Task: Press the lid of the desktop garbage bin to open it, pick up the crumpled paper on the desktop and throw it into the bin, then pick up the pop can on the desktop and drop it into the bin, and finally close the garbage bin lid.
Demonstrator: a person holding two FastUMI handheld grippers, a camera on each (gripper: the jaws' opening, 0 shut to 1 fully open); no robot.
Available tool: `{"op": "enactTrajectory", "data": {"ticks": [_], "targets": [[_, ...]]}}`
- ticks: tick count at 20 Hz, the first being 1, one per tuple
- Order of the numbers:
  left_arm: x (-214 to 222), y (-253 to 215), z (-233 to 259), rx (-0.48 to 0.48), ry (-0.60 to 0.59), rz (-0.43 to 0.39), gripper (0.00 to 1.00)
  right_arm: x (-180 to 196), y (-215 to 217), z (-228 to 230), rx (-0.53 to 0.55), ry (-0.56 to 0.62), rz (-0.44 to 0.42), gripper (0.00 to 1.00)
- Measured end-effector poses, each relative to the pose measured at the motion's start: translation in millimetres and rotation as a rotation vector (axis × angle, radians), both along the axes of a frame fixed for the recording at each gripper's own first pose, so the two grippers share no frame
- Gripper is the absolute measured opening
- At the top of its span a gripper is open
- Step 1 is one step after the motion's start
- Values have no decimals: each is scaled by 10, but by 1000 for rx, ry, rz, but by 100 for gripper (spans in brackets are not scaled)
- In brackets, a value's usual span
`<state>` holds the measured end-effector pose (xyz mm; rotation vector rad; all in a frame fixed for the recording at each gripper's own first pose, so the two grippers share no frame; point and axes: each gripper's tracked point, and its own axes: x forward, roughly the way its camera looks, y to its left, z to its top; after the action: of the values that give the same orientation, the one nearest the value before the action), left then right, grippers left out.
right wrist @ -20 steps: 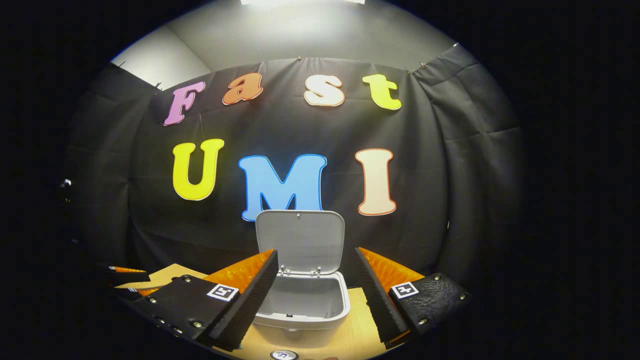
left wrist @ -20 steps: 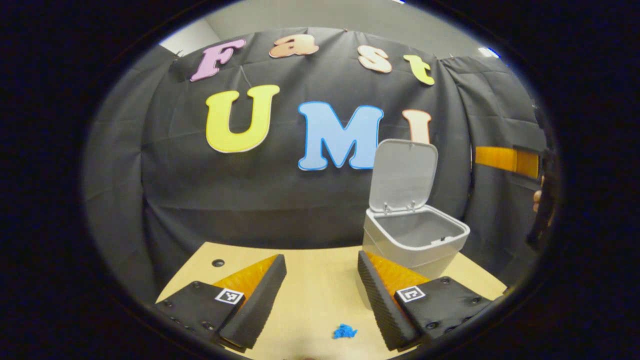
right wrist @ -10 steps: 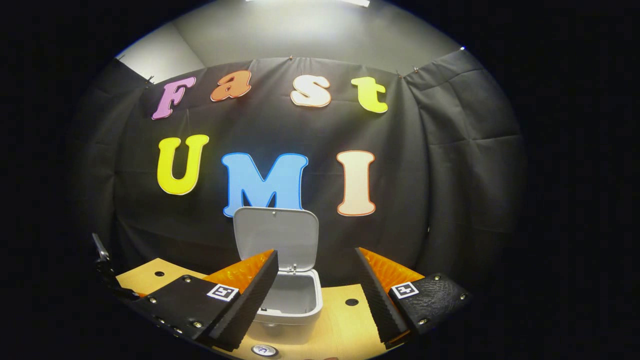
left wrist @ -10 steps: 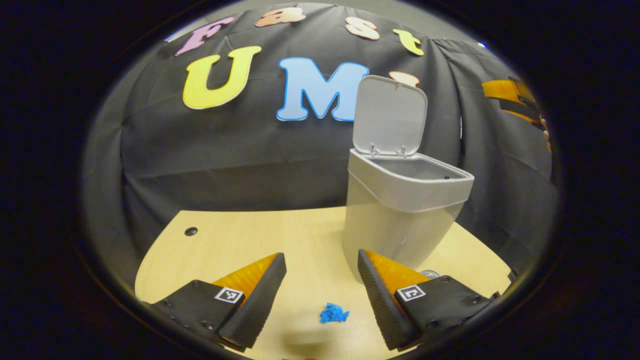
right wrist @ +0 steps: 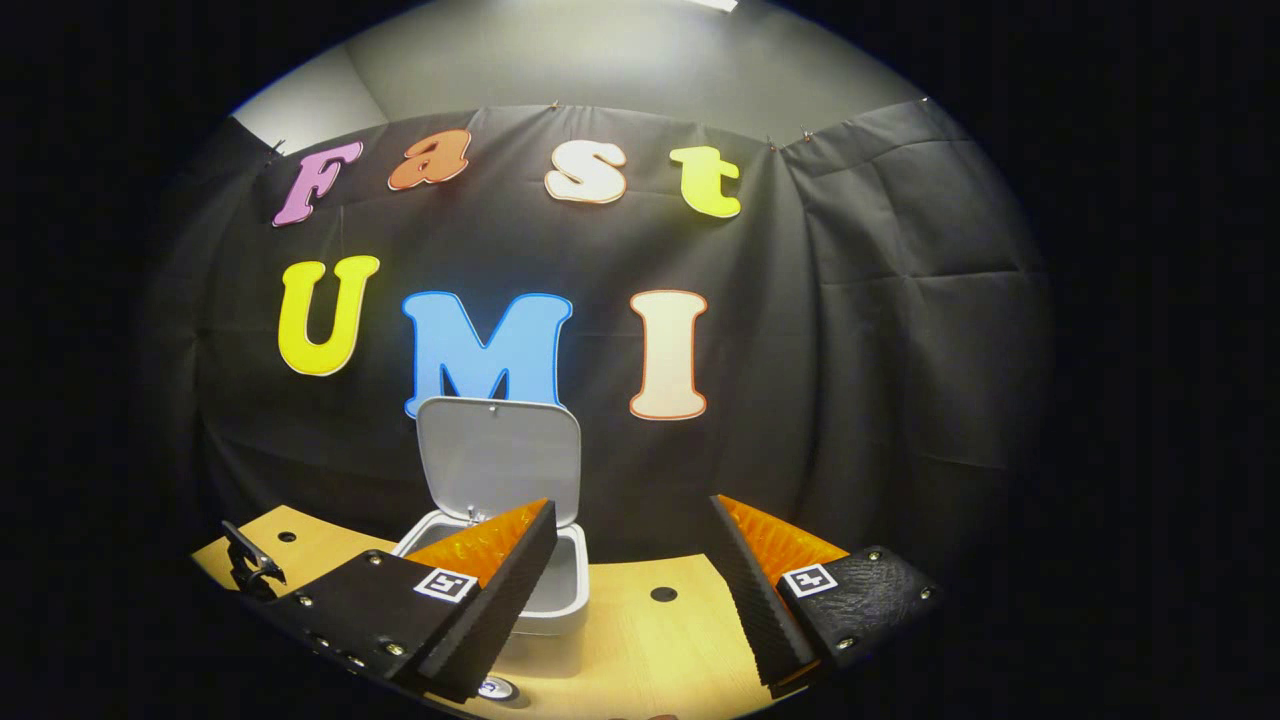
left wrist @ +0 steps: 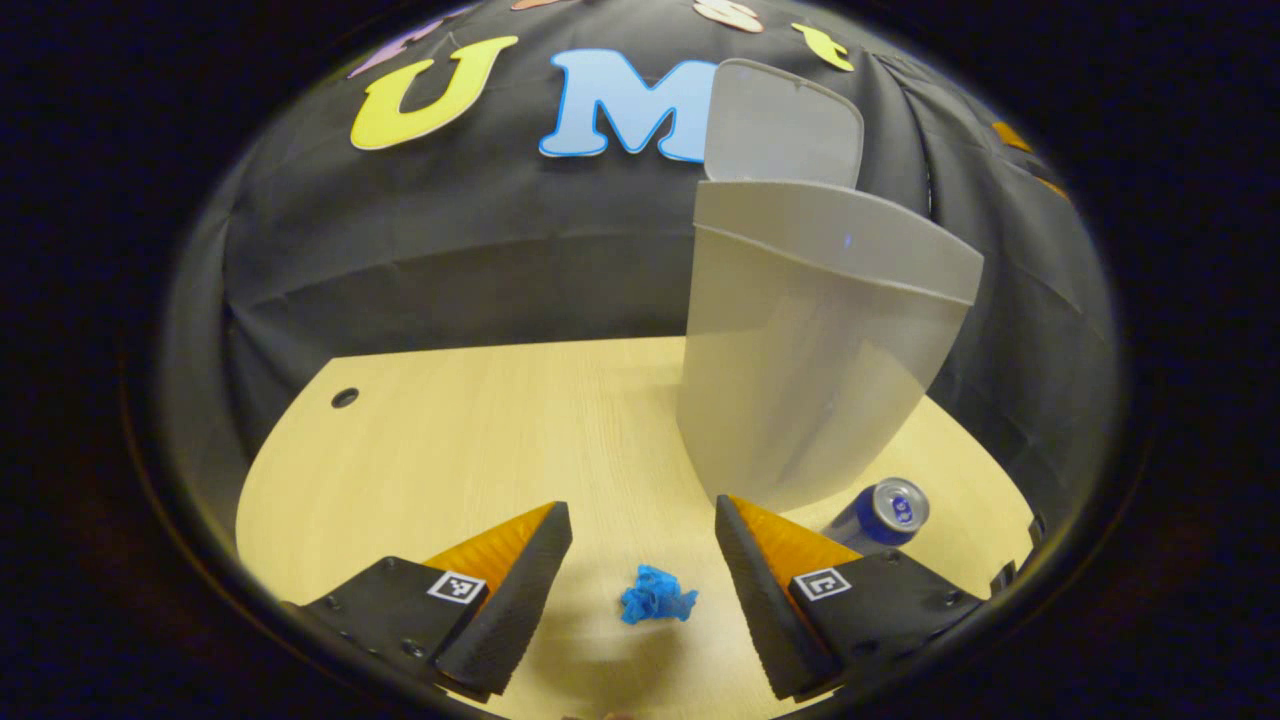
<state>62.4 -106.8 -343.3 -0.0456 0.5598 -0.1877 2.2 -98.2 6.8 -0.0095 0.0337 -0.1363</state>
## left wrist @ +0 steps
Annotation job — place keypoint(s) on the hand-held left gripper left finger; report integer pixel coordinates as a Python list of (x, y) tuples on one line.
[(515, 600)]

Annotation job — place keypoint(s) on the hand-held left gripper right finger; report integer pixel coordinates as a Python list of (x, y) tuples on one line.
[(765, 615)]

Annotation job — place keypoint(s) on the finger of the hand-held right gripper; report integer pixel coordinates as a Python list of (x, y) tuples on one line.
[(1010, 136), (1051, 187)]

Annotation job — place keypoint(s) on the blue paper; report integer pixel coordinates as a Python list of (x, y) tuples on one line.
[(655, 597)]

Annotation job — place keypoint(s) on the blue pop can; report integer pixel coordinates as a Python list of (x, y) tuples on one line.
[(880, 512)]

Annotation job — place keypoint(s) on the white desktop garbage bin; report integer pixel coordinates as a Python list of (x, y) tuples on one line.
[(800, 380)]

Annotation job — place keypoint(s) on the light wooden desktop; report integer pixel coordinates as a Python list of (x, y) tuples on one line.
[(480, 440)]

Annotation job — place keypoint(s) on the black backdrop cloth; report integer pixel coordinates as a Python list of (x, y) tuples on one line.
[(450, 250)]

